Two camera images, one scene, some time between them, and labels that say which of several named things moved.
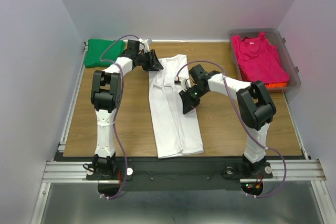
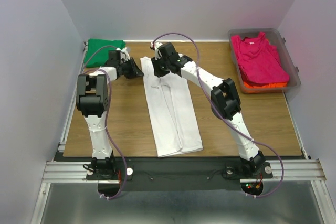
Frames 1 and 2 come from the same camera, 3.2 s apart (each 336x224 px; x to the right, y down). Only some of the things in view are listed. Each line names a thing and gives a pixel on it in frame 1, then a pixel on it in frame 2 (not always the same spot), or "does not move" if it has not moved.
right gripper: (188, 104) -> (156, 71)
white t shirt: (176, 134) does not move
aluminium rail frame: (57, 171) does not move
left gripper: (154, 64) -> (135, 72)
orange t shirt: (276, 85) does not move
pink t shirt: (259, 61) does not move
